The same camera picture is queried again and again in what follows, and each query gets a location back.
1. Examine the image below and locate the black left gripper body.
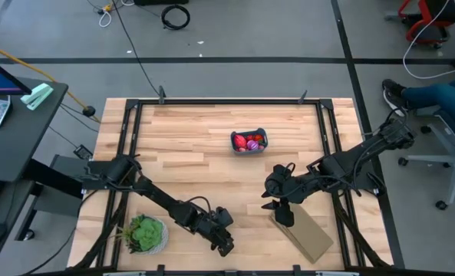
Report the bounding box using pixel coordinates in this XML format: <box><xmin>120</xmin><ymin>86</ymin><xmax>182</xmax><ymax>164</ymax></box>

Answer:
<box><xmin>199</xmin><ymin>206</ymin><xmax>236</xmax><ymax>242</ymax></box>

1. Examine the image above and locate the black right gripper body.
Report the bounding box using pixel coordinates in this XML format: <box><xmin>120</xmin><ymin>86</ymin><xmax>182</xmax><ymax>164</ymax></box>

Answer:
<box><xmin>264</xmin><ymin>163</ymin><xmax>308</xmax><ymax>228</ymax></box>

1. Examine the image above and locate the blue plastic tupperware container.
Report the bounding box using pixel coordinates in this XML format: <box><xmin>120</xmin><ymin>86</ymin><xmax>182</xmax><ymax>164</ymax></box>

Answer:
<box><xmin>229</xmin><ymin>127</ymin><xmax>269</xmax><ymax>156</ymax></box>

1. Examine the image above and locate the tan folded cardboard sheet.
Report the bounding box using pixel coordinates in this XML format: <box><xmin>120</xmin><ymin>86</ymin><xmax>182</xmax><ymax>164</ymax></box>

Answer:
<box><xmin>269</xmin><ymin>202</ymin><xmax>335</xmax><ymax>265</ymax></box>

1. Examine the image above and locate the person's shoe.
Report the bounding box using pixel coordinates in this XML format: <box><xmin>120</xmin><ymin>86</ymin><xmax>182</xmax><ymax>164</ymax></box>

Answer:
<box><xmin>381</xmin><ymin>78</ymin><xmax>408</xmax><ymax>113</ymax></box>

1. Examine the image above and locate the black power adapter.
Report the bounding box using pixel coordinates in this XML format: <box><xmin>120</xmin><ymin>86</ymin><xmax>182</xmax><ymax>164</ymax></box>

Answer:
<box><xmin>73</xmin><ymin>144</ymin><xmax>94</xmax><ymax>161</ymax></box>

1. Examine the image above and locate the person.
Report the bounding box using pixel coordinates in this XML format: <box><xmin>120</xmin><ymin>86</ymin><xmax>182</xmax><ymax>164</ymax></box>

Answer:
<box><xmin>401</xmin><ymin>74</ymin><xmax>455</xmax><ymax>150</ymax></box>

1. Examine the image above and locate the dark grey desk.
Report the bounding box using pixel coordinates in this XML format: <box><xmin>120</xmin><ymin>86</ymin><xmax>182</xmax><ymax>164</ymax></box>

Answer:
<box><xmin>0</xmin><ymin>76</ymin><xmax>84</xmax><ymax>242</ymax></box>

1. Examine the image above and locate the mint green stapler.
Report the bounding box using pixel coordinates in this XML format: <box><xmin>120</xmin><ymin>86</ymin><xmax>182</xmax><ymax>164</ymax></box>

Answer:
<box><xmin>20</xmin><ymin>83</ymin><xmax>54</xmax><ymax>111</ymax></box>

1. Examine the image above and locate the red and black cart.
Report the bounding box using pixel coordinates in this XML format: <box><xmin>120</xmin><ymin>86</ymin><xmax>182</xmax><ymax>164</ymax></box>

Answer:
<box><xmin>384</xmin><ymin>0</ymin><xmax>455</xmax><ymax>50</ymax></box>

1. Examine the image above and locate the black aluminium table frame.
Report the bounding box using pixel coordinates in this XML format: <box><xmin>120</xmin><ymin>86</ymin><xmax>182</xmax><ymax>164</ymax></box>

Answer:
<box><xmin>73</xmin><ymin>97</ymin><xmax>393</xmax><ymax>269</ymax></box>

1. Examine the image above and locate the long white cable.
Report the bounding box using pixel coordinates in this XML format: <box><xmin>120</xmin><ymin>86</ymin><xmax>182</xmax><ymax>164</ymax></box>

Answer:
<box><xmin>402</xmin><ymin>0</ymin><xmax>455</xmax><ymax>81</ymax></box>

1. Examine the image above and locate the long black floor cable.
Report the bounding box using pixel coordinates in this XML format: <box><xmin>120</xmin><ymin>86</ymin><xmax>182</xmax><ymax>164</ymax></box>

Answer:
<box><xmin>111</xmin><ymin>0</ymin><xmax>163</xmax><ymax>97</ymax></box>

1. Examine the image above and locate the coiled black cable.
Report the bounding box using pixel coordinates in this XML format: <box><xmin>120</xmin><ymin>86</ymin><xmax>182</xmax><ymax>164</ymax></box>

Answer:
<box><xmin>160</xmin><ymin>4</ymin><xmax>192</xmax><ymax>31</ymax></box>

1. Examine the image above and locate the short white looped cable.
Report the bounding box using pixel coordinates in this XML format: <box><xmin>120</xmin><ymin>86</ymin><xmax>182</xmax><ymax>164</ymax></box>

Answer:
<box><xmin>97</xmin><ymin>3</ymin><xmax>114</xmax><ymax>28</ymax></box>

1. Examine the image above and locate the yellow cable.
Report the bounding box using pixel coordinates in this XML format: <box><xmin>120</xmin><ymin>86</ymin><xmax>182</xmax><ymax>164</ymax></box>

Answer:
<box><xmin>0</xmin><ymin>40</ymin><xmax>98</xmax><ymax>123</ymax></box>

